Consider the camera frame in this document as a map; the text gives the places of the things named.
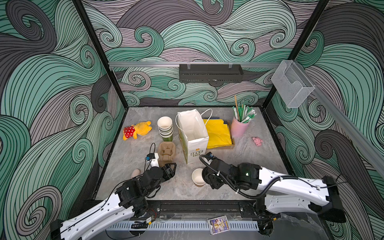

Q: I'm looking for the white slotted cable duct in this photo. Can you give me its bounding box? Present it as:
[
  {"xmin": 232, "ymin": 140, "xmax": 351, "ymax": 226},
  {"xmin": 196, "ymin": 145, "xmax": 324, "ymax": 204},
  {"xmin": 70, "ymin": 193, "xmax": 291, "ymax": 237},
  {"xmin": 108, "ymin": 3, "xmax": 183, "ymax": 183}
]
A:
[{"xmin": 107, "ymin": 220, "xmax": 259, "ymax": 232}]

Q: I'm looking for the yellow napkin stack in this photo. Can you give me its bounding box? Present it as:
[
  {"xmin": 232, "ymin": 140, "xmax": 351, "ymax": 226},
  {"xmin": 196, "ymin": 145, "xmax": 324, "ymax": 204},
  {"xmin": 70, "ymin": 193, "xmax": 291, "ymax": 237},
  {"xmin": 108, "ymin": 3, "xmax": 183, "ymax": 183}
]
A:
[{"xmin": 204, "ymin": 119, "xmax": 233, "ymax": 149}]

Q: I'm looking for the black wall shelf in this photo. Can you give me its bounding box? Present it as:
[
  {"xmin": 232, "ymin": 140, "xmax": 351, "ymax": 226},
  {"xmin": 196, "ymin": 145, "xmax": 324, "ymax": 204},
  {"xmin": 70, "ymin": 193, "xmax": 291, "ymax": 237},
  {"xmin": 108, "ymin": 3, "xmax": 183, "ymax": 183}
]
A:
[{"xmin": 179, "ymin": 64, "xmax": 244, "ymax": 84}]

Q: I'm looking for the wrapped straws bundle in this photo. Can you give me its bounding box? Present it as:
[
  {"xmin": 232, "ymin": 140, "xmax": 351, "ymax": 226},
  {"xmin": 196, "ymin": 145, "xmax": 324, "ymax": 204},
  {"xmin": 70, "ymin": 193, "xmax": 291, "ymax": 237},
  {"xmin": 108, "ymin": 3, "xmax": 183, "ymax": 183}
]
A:
[{"xmin": 233, "ymin": 95, "xmax": 257, "ymax": 124}]

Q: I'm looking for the small pink toy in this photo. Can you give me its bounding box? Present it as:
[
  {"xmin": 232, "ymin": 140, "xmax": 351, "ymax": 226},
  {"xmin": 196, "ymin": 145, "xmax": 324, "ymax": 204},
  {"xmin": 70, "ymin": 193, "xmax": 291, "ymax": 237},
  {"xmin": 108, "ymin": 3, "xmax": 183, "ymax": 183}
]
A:
[{"xmin": 252, "ymin": 137, "xmax": 263, "ymax": 147}]

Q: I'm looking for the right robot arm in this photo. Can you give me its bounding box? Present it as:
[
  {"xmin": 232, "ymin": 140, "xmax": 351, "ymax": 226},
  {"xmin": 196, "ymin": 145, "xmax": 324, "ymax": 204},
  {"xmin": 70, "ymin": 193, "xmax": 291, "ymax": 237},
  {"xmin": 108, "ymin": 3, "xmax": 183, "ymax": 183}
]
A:
[{"xmin": 199, "ymin": 153, "xmax": 347, "ymax": 223}]

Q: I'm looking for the pink oval soap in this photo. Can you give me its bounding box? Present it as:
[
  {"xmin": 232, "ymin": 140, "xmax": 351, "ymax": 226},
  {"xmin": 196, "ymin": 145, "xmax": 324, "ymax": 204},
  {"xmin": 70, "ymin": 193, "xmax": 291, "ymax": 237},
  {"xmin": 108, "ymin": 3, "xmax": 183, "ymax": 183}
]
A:
[{"xmin": 131, "ymin": 169, "xmax": 142, "ymax": 179}]

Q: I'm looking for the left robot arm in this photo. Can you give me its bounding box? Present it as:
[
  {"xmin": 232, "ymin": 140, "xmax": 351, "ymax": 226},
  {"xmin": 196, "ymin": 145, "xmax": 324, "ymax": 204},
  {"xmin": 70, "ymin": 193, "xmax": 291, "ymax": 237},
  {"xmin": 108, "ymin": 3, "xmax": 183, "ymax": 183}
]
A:
[{"xmin": 50, "ymin": 163, "xmax": 177, "ymax": 240}]

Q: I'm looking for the stack of paper cups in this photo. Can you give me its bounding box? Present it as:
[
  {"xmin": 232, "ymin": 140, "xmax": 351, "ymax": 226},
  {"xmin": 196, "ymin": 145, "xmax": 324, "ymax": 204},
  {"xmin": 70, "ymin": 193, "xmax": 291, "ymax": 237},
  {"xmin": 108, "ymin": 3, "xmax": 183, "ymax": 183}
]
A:
[{"xmin": 157, "ymin": 117, "xmax": 174, "ymax": 142}]

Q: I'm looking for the stack of pulp cup carriers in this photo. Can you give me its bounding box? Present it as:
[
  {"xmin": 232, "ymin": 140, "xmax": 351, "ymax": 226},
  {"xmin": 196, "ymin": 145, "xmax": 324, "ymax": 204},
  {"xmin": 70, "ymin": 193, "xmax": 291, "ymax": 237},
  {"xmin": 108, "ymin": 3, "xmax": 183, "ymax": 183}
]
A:
[{"xmin": 158, "ymin": 142, "xmax": 176, "ymax": 167}]

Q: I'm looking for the clear acrylic wall holder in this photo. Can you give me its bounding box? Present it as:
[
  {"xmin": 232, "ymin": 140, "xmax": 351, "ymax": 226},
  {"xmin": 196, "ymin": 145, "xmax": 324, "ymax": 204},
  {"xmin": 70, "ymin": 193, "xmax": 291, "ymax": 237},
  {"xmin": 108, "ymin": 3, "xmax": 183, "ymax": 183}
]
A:
[{"xmin": 272, "ymin": 60, "xmax": 315, "ymax": 109}]

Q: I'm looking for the brown paper coffee cup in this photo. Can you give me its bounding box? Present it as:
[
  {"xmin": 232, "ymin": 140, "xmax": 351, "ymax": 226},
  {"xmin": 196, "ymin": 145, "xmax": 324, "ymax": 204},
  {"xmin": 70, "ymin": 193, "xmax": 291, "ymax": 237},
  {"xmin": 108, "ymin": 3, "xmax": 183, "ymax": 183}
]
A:
[{"xmin": 192, "ymin": 168, "xmax": 206, "ymax": 187}]

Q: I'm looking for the white paper takeout bag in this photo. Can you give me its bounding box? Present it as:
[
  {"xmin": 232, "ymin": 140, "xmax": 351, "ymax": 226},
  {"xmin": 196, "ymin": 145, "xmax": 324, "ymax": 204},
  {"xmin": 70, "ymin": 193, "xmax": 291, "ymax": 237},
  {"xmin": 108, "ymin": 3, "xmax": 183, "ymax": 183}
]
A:
[{"xmin": 175, "ymin": 109, "xmax": 213, "ymax": 165}]

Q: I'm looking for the pink straw holder cup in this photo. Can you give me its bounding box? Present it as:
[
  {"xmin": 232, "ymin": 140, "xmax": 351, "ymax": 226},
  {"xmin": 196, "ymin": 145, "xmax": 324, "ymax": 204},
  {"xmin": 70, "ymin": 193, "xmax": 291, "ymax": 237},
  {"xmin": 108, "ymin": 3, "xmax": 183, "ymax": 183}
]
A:
[{"xmin": 231, "ymin": 117, "xmax": 250, "ymax": 138}]

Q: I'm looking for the small picture card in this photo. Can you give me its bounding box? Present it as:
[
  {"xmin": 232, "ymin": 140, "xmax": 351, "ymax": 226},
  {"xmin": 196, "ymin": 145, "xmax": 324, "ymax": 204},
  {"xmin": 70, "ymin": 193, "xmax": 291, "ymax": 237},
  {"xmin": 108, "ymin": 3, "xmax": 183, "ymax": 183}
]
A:
[{"xmin": 207, "ymin": 216, "xmax": 231, "ymax": 235}]

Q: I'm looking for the yellow bear plush toy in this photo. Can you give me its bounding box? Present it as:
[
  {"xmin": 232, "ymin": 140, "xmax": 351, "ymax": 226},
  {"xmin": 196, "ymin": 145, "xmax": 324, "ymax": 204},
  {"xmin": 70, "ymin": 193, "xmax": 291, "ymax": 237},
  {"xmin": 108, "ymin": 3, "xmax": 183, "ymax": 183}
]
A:
[{"xmin": 123, "ymin": 121, "xmax": 152, "ymax": 141}]

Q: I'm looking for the cardboard napkin tray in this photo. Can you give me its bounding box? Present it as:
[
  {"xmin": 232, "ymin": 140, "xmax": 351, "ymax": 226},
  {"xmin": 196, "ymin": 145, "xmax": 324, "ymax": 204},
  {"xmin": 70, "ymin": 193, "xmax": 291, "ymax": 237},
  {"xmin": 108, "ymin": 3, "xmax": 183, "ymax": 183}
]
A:
[{"xmin": 216, "ymin": 120, "xmax": 235, "ymax": 150}]

